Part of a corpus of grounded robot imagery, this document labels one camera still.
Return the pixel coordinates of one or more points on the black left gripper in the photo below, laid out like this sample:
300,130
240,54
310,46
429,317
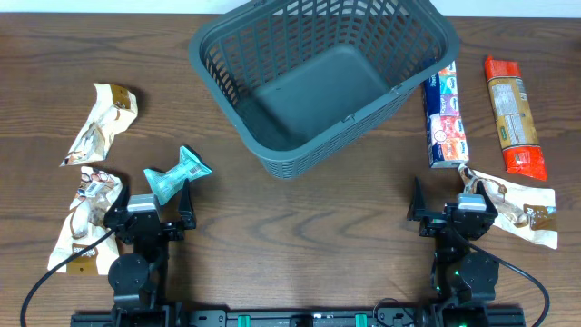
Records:
186,216

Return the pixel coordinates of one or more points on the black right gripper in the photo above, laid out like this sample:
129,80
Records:
452,225

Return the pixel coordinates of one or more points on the colourful tissue pack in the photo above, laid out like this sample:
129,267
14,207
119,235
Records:
447,141

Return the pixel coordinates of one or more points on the orange cracker package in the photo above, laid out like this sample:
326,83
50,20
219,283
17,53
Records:
516,131

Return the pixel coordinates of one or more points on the grey plastic basket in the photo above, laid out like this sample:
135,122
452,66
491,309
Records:
301,79

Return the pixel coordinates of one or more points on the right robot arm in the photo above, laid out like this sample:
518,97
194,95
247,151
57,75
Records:
463,278

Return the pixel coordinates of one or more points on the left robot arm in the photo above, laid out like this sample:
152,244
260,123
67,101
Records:
139,278

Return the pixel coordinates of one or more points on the teal snack wrapper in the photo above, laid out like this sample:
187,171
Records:
166,185

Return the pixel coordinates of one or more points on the cream brown snack bag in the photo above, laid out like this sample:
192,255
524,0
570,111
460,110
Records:
84,225

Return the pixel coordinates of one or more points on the cream snack bag right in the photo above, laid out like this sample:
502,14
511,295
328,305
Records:
527,212

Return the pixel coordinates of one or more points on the cream crumpled snack bag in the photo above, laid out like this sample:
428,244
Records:
113,112

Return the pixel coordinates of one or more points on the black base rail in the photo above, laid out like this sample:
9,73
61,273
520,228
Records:
401,316

